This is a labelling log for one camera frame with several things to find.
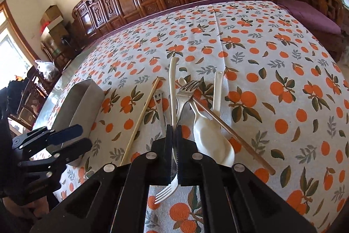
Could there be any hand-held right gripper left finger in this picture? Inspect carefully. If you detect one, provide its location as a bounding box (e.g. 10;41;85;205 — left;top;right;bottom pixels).
30;125;173;233

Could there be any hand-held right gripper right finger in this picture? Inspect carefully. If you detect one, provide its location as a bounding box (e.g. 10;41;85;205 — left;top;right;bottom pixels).
177;126;318;233

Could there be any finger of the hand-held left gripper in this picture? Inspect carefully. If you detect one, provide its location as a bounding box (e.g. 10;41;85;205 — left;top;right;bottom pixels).
12;124;84;150
18;137;93;168

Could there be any metal tray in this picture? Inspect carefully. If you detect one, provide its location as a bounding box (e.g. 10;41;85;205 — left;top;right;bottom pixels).
46;79;106;167

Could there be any white plastic spoon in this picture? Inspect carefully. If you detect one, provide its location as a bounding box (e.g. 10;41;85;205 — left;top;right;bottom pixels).
192;71;235;167

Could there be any white plastic fork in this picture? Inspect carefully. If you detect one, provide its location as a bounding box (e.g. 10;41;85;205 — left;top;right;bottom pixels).
154;177;179;205

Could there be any wooden chopstick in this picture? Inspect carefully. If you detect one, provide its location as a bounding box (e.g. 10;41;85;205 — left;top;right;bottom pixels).
174;81;276;176
120;78;160;166

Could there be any metal spoon smiley handle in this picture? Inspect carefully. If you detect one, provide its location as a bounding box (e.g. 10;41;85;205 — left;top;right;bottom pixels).
153;90;167;135

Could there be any white plastic knife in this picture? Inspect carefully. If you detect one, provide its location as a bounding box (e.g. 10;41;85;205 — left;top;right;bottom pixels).
168;57;181;177

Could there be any metal fork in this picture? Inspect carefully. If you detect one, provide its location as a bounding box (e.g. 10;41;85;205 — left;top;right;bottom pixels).
175;80;203;126

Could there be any wooden chair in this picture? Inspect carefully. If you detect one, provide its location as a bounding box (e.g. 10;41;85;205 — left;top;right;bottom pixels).
15;66;56;130

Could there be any clear plastic bag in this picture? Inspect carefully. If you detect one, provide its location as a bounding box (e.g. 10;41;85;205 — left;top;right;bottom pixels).
34;60;60;78

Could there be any wooden framed window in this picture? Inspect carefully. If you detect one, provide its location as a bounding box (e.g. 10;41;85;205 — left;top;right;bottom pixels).
0;0;37;83

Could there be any orange print tablecloth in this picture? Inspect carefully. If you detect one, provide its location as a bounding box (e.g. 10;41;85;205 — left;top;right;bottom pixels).
27;0;349;233

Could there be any brown cardboard box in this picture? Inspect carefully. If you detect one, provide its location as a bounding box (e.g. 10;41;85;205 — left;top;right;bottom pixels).
40;5;64;27

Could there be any long purple seat cushion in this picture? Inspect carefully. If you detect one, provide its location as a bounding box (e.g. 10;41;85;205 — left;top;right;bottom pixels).
102;0;235;41

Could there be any short purple seat cushion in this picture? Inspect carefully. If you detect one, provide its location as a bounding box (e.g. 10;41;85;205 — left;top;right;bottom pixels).
277;0;342;35

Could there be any wooden side cabinet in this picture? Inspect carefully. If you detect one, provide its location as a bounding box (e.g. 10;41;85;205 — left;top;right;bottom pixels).
306;0;344;29

